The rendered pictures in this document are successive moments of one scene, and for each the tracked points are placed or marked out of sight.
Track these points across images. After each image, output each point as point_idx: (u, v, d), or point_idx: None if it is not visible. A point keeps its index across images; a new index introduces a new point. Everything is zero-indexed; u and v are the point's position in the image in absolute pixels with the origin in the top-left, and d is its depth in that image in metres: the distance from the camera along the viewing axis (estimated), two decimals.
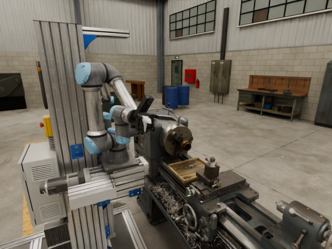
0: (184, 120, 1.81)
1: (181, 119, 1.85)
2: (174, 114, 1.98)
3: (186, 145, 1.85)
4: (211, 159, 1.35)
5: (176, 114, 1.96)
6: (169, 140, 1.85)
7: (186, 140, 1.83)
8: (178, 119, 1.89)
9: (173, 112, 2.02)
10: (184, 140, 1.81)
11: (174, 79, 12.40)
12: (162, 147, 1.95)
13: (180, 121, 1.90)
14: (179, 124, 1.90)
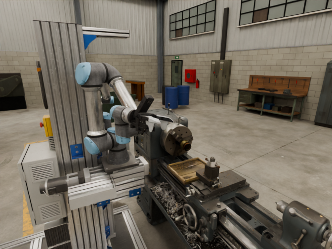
0: (184, 120, 1.81)
1: (181, 119, 1.85)
2: (174, 114, 1.98)
3: (186, 145, 1.85)
4: (211, 159, 1.35)
5: (176, 114, 1.97)
6: (169, 140, 1.85)
7: (186, 140, 1.83)
8: (178, 119, 1.89)
9: (173, 112, 2.02)
10: (184, 140, 1.81)
11: (174, 79, 12.40)
12: (162, 147, 1.95)
13: (180, 121, 1.90)
14: (179, 124, 1.90)
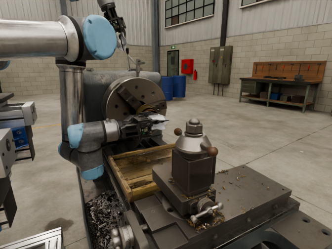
0: (144, 62, 0.86)
1: (139, 62, 0.91)
2: (132, 60, 1.03)
3: None
4: (188, 128, 0.40)
5: (134, 61, 1.02)
6: (116, 104, 0.91)
7: (149, 105, 0.88)
8: (136, 65, 0.94)
9: (132, 59, 1.08)
10: (143, 105, 0.86)
11: (170, 71, 11.46)
12: None
13: (139, 69, 0.95)
14: (137, 75, 0.96)
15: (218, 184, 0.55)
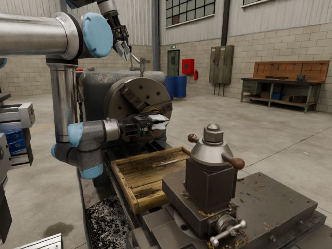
0: (148, 61, 0.80)
1: (144, 61, 0.85)
2: (136, 59, 0.98)
3: None
4: (207, 136, 0.35)
5: (138, 60, 0.96)
6: (119, 106, 0.85)
7: (154, 106, 0.82)
8: (140, 64, 0.89)
9: (136, 58, 1.02)
10: (148, 106, 0.81)
11: (170, 71, 11.40)
12: None
13: (144, 69, 0.89)
14: (142, 75, 0.90)
15: None
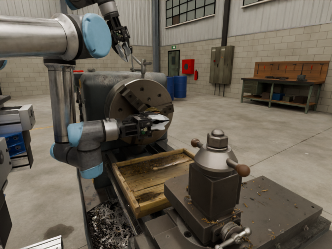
0: (150, 62, 0.80)
1: (145, 62, 0.84)
2: (137, 61, 0.97)
3: (157, 121, 0.84)
4: (211, 141, 0.34)
5: (139, 61, 0.96)
6: (120, 108, 0.84)
7: (155, 108, 0.82)
8: (141, 65, 0.88)
9: (137, 59, 1.01)
10: (149, 108, 0.81)
11: (170, 71, 11.39)
12: None
13: (145, 70, 0.89)
14: (143, 76, 0.89)
15: None
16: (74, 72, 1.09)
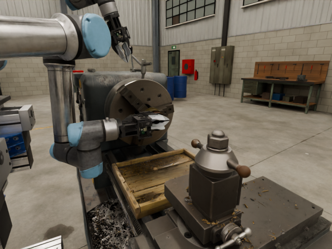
0: (150, 63, 0.80)
1: (145, 63, 0.84)
2: (137, 61, 0.97)
3: (157, 121, 0.84)
4: (212, 142, 0.34)
5: (139, 61, 0.96)
6: (120, 108, 0.84)
7: (155, 108, 0.82)
8: (141, 65, 0.88)
9: (137, 59, 1.01)
10: (148, 108, 0.81)
11: (170, 71, 11.39)
12: None
13: (145, 71, 0.89)
14: (143, 77, 0.89)
15: None
16: (74, 72, 1.09)
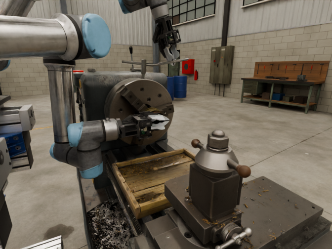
0: (121, 61, 0.84)
1: (133, 62, 0.87)
2: (164, 62, 0.93)
3: (157, 120, 0.84)
4: (212, 142, 0.34)
5: (160, 62, 0.92)
6: (120, 108, 0.84)
7: (155, 108, 0.82)
8: (142, 66, 0.89)
9: (173, 61, 0.94)
10: (148, 108, 0.81)
11: (170, 71, 11.39)
12: None
13: (142, 70, 0.88)
14: (141, 76, 0.90)
15: None
16: (74, 72, 1.09)
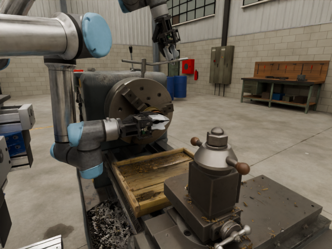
0: (121, 60, 0.84)
1: (133, 62, 0.87)
2: (163, 62, 0.93)
3: (157, 120, 0.84)
4: (211, 140, 0.34)
5: (160, 62, 0.92)
6: (120, 107, 0.84)
7: (154, 107, 0.82)
8: (142, 65, 0.89)
9: (173, 61, 0.94)
10: (148, 107, 0.81)
11: (170, 71, 11.39)
12: None
13: (141, 69, 0.88)
14: (141, 76, 0.90)
15: None
16: (74, 72, 1.09)
